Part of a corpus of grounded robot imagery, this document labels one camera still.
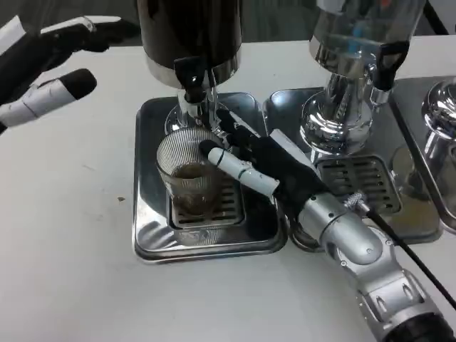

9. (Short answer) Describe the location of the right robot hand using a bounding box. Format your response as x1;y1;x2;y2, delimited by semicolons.
198;108;331;224

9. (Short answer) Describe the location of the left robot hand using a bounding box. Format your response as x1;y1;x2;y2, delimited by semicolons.
0;16;140;135

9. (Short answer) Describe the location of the clear ribbed glass cup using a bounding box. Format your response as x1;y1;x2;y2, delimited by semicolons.
155;128;232;219

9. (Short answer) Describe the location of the steel drip grid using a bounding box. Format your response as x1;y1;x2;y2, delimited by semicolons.
169;174;247;229
315;155;403;215

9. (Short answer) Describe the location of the black tap on dark dispenser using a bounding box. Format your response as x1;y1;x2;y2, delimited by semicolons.
173;56;212;108

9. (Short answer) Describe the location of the steel drip tray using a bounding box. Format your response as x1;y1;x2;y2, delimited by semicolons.
263;87;445;252
390;74;456;236
131;92;289;264

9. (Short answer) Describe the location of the black tap on clear dispenser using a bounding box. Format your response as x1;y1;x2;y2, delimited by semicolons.
370;41;410;105

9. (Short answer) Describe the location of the clear steel drink dispenser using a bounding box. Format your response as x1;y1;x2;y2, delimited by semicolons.
299;0;427;160

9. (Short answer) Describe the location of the dark drink dispenser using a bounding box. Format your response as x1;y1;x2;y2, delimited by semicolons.
136;0;244;143

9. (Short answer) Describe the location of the chrome drink dispenser base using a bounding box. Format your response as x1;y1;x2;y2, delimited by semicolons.
391;78;456;200

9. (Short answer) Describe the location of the black metal bar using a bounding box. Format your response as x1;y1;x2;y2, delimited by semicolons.
425;0;450;36

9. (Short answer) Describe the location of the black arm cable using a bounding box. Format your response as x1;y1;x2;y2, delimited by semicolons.
343;192;456;311

